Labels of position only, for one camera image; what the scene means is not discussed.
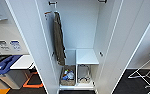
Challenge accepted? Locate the dark grey container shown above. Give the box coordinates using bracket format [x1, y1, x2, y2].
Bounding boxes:
[0, 55, 28, 94]

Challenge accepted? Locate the black rail bracket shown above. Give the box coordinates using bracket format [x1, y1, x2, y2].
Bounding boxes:
[97, 0, 108, 4]
[47, 1, 58, 7]

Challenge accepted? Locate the pale clothes hanger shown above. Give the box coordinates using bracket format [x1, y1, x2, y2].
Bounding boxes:
[52, 3, 60, 17]

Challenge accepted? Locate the white sticker orange band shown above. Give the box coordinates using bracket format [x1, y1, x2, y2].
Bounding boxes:
[43, 11, 53, 20]

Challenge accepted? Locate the orange folding stand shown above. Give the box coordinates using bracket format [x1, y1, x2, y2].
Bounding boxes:
[22, 69, 45, 89]

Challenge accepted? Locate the pale blue item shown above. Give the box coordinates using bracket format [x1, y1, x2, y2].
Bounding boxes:
[62, 69, 75, 82]

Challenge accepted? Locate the pale perforated basket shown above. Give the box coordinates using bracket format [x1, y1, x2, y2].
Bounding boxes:
[59, 65, 77, 87]

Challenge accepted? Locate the white wardrobe door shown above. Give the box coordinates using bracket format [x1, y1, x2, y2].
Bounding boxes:
[4, 0, 60, 94]
[95, 0, 150, 94]

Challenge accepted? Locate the blue cloth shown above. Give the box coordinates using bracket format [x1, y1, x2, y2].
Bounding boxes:
[0, 54, 22, 76]

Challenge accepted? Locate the dark grey hanging garment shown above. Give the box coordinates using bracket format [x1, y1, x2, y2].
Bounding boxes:
[52, 11, 67, 67]

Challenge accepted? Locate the white inner shelf unit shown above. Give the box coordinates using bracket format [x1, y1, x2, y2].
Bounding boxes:
[64, 48, 101, 89]

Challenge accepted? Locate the white board black edge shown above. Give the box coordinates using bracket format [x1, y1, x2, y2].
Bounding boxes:
[9, 54, 36, 71]

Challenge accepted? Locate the white wardrobe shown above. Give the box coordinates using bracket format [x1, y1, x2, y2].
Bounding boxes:
[34, 0, 125, 94]

